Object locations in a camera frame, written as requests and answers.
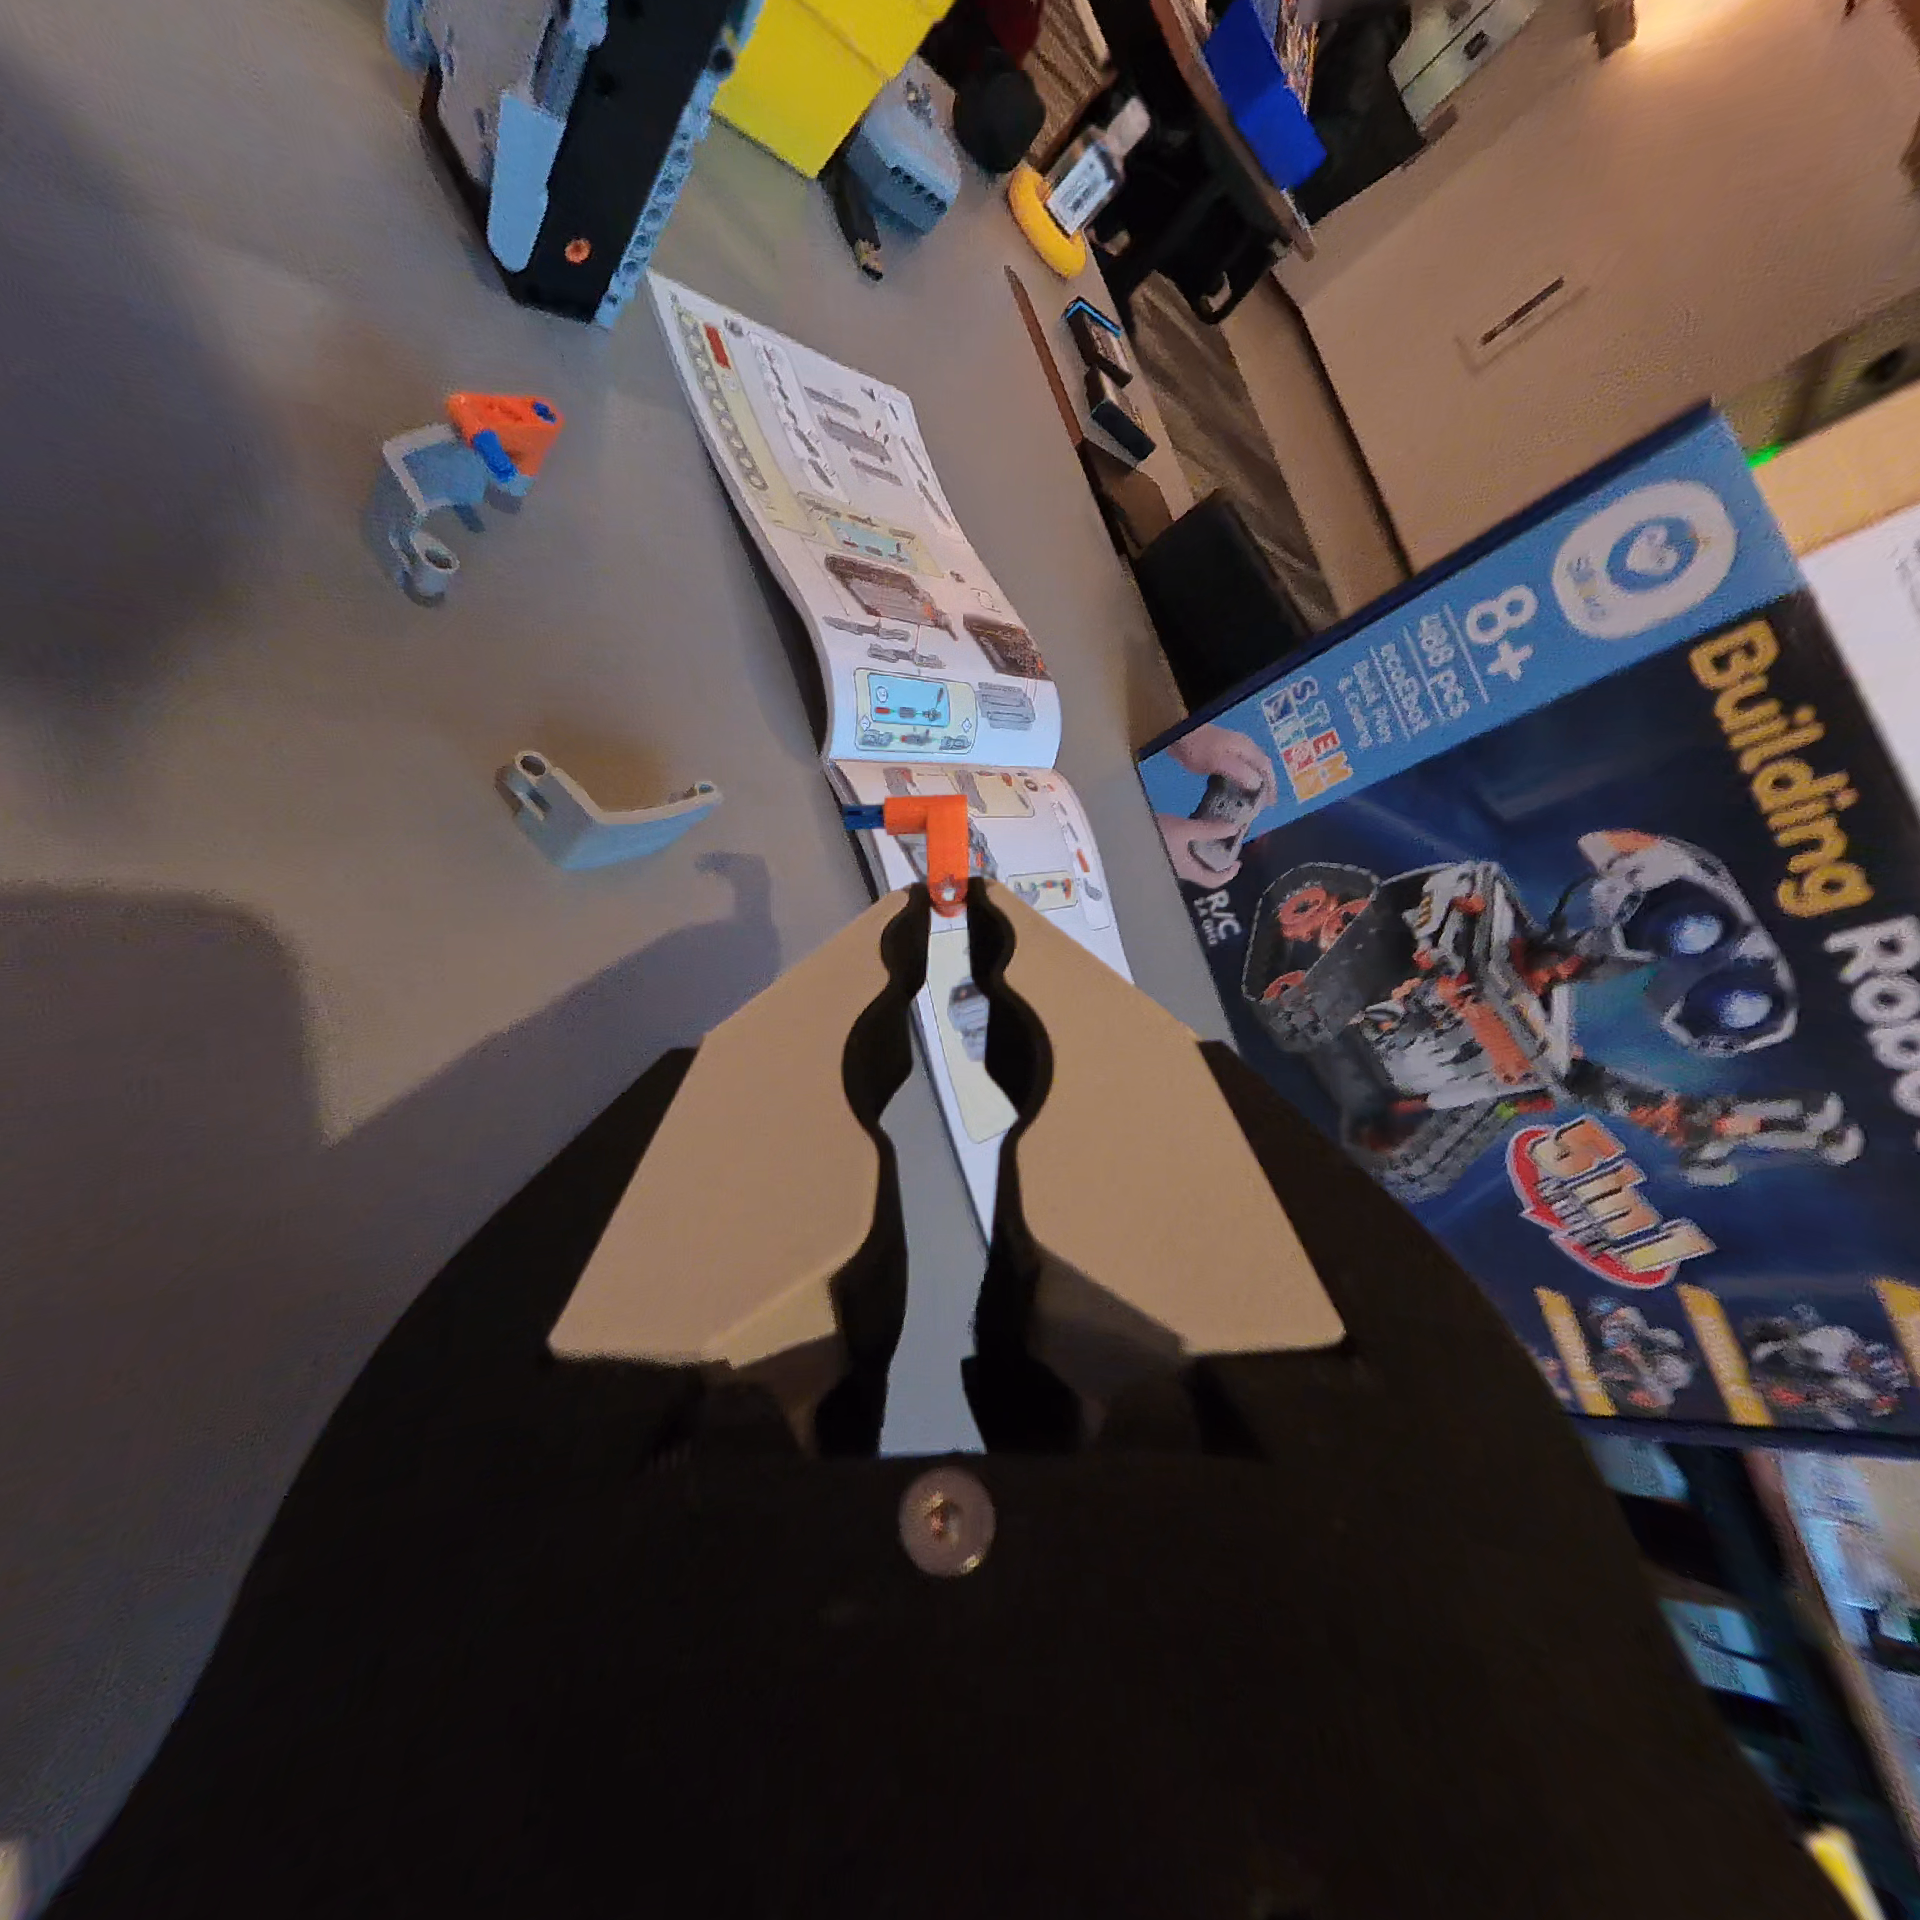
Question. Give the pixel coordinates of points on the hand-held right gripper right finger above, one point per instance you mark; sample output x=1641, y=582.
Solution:
x=1156, y=1200

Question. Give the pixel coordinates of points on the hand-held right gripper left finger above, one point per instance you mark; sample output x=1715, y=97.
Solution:
x=735, y=1200

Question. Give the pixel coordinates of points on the grey curved panel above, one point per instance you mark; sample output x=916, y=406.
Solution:
x=422, y=495
x=600, y=833

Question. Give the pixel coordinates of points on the orange angle connector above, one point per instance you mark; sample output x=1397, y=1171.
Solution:
x=504, y=422
x=944, y=856

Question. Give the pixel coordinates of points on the grey desk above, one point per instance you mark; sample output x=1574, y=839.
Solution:
x=225, y=751

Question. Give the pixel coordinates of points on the blue robot kit box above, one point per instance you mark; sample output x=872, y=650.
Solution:
x=1500, y=901

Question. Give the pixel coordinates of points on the black cube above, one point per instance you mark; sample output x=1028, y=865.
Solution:
x=1230, y=600

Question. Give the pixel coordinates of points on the open instruction booklet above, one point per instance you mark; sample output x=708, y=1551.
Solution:
x=839, y=495

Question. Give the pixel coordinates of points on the small black device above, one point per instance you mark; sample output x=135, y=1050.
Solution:
x=1124, y=427
x=1102, y=353

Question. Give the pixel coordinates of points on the black grey toy robot chassis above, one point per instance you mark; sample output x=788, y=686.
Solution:
x=630, y=182

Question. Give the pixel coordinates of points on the grey motor block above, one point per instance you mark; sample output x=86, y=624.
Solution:
x=908, y=158

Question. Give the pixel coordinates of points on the beige cardboard box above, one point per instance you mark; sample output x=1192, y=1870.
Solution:
x=1575, y=225

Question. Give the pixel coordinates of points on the black round object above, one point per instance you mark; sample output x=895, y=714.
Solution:
x=998, y=119

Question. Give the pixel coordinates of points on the blue storage bin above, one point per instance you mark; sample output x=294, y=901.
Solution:
x=1260, y=89

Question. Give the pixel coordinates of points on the yellow storage bin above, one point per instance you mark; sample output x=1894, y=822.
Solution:
x=809, y=75

